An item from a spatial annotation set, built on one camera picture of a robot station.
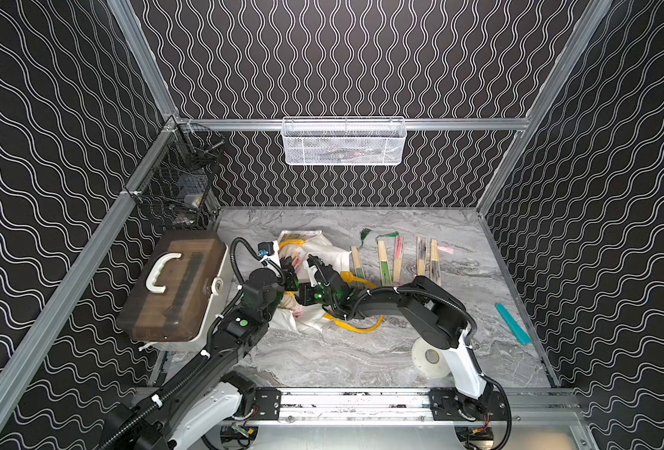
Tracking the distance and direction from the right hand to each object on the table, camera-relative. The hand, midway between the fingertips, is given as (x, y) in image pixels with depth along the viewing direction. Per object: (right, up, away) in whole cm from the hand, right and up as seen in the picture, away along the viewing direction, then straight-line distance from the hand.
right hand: (292, 290), depth 91 cm
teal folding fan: (+71, -13, -6) cm, 73 cm away
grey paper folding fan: (+46, +10, +12) cm, 49 cm away
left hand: (+2, +13, -15) cm, 20 cm away
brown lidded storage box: (-30, +1, -12) cm, 33 cm away
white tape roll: (+41, -19, -10) cm, 47 cm away
